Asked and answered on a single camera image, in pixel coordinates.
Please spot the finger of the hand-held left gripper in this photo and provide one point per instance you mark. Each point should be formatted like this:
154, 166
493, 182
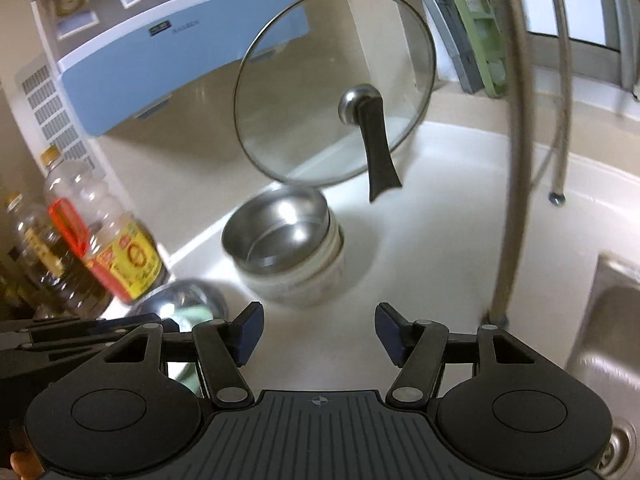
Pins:
115, 327
30, 325

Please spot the stainless steel basin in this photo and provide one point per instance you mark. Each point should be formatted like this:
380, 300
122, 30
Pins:
190, 295

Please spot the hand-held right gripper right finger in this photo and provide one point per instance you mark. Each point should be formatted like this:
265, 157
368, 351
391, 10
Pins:
389, 332

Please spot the white floral bowl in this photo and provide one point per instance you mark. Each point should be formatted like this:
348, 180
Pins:
300, 290

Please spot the stainless steel sink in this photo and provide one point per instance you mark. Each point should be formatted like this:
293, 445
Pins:
610, 360

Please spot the dark oil bottle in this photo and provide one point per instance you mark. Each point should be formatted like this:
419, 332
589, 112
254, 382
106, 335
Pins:
55, 270

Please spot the green plastic rack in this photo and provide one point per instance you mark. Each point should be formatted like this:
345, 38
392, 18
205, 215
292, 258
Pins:
480, 20

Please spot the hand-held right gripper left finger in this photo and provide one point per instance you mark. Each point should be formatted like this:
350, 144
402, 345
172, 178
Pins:
250, 331

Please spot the small stainless steel pot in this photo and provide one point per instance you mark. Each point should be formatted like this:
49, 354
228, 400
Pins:
280, 210

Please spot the blue white wall appliance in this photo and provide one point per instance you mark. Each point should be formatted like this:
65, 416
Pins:
150, 60

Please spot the grey window frame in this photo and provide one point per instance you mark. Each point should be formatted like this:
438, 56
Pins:
440, 20

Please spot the curved metal faucet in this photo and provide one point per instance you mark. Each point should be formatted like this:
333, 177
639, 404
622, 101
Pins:
515, 110

